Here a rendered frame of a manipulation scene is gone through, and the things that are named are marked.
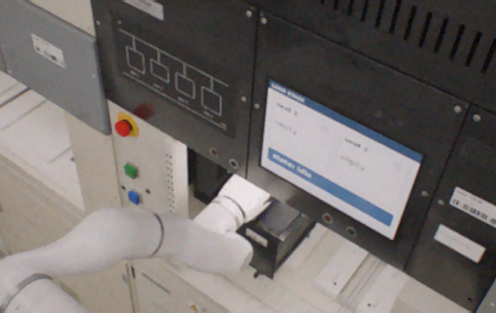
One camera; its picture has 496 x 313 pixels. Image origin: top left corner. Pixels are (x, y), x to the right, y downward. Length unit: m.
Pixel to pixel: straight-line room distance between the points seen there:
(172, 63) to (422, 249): 0.56
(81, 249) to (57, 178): 1.05
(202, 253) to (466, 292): 0.49
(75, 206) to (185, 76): 0.88
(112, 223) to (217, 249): 0.29
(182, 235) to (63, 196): 0.86
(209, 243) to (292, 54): 0.43
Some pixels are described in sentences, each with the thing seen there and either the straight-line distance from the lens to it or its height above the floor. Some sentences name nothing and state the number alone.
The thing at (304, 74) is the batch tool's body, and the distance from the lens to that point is 1.00.
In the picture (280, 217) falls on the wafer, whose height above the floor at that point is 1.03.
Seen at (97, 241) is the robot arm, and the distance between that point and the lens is 1.02.
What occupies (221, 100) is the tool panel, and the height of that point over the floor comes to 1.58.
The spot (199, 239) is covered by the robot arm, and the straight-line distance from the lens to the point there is 1.23.
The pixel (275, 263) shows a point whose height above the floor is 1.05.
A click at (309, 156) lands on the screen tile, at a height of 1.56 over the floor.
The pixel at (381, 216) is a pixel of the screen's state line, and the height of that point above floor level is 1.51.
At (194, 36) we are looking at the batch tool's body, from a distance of 1.12.
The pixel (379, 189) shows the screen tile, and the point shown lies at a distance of 1.06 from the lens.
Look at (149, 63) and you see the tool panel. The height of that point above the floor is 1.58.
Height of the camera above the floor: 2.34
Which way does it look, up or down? 46 degrees down
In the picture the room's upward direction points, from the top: 4 degrees clockwise
